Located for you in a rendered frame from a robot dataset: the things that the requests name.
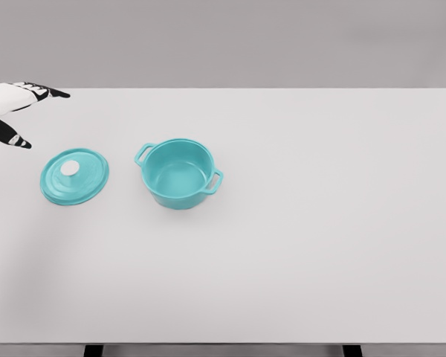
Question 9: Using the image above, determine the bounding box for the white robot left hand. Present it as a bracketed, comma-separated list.
[0, 80, 71, 150]

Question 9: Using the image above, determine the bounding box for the teal pot with two handles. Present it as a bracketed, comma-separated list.
[134, 138, 224, 210]

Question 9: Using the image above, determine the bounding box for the teal pot lid white knob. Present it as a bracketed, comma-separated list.
[40, 147, 109, 207]

